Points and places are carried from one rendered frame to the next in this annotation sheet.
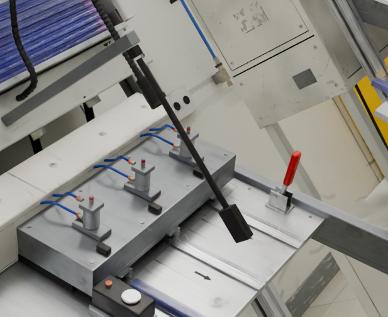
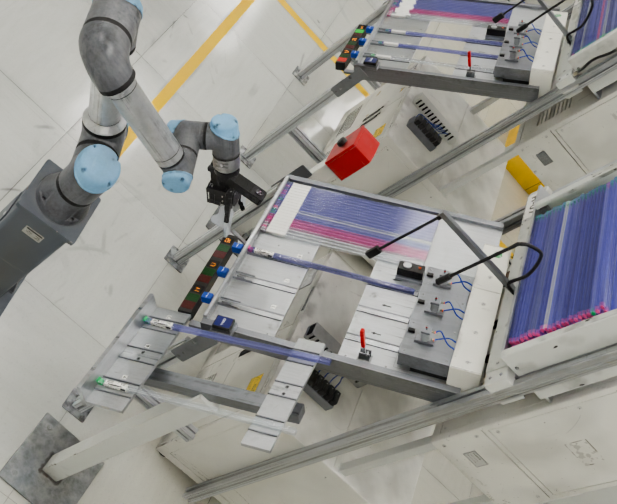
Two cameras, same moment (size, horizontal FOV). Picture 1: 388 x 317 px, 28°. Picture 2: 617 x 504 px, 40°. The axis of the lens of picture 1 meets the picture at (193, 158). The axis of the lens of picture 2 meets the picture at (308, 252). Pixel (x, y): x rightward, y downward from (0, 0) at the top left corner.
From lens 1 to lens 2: 2.59 m
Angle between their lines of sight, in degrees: 101
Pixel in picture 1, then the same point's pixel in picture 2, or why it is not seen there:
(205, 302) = (379, 293)
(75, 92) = (501, 327)
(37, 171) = (487, 298)
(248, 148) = not seen: outside the picture
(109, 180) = (454, 314)
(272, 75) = not seen: outside the picture
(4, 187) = (493, 285)
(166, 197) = (419, 311)
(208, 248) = (390, 321)
